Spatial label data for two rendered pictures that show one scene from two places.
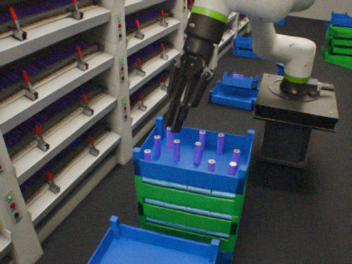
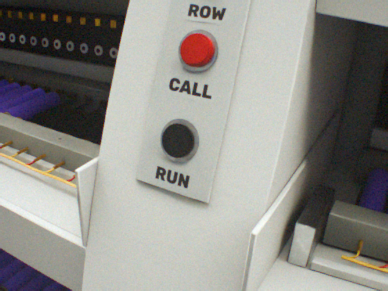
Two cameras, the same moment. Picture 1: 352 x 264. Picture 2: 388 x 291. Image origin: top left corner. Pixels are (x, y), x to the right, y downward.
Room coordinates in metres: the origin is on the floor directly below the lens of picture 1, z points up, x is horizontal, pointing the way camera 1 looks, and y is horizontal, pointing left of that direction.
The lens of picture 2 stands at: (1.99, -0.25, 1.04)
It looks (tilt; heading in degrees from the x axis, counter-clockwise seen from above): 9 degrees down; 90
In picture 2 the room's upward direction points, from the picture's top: 12 degrees clockwise
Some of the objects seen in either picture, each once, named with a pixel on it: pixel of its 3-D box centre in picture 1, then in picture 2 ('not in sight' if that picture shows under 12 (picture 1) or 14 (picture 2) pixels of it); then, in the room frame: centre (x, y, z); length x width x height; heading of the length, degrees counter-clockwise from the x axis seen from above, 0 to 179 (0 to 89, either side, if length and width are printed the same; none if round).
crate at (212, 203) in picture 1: (195, 174); not in sight; (0.78, -0.05, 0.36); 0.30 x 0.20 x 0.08; 73
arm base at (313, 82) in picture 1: (307, 85); not in sight; (1.39, -0.61, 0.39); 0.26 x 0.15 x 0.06; 69
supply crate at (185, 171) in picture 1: (196, 152); not in sight; (0.78, -0.05, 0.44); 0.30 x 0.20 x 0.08; 73
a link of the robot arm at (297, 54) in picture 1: (296, 58); not in sight; (1.41, -0.55, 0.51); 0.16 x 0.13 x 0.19; 61
